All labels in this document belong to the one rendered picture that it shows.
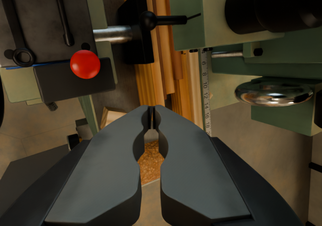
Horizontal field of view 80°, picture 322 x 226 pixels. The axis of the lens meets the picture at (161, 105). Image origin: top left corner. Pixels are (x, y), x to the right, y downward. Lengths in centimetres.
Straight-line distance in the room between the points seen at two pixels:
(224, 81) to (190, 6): 40
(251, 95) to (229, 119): 152
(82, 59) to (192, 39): 12
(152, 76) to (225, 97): 38
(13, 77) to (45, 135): 104
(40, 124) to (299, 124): 120
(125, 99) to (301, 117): 31
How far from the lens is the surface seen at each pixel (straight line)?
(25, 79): 29
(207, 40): 23
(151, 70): 29
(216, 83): 60
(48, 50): 25
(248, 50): 31
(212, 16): 23
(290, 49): 32
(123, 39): 30
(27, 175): 114
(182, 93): 37
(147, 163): 39
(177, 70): 34
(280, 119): 43
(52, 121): 129
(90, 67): 22
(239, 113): 194
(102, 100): 35
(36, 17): 25
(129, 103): 37
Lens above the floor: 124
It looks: 62 degrees down
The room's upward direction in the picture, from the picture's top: 113 degrees clockwise
